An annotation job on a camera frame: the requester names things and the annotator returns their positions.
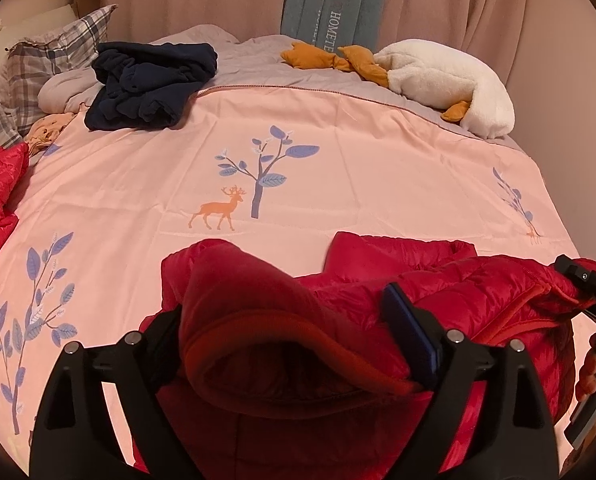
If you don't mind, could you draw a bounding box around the red down jacket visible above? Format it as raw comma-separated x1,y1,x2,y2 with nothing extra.
142,232,595,479

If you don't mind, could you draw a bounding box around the person right hand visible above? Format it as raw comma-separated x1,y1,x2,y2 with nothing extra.
574,334,596,402

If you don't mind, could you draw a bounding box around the white goose plush toy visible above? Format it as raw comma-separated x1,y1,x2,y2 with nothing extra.
281,39,516,139

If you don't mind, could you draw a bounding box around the orange small cloth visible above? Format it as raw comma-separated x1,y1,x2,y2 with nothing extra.
24,113,76,157

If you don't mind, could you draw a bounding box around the plaid pillow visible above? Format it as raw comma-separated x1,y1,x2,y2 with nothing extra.
0,4,116,136

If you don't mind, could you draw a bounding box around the grey folded blanket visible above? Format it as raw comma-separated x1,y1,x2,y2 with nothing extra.
38,67,104,114

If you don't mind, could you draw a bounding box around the pink deer print duvet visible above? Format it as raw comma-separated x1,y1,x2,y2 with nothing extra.
0,25,576,466

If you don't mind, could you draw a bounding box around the navy blue garment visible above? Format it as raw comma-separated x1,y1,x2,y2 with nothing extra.
84,41,217,131

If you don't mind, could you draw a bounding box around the blue-grey curtain panel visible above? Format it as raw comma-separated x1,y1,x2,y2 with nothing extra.
281,0,385,53

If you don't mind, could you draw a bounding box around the beige headboard cushion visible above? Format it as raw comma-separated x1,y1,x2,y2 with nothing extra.
0,6,76,65

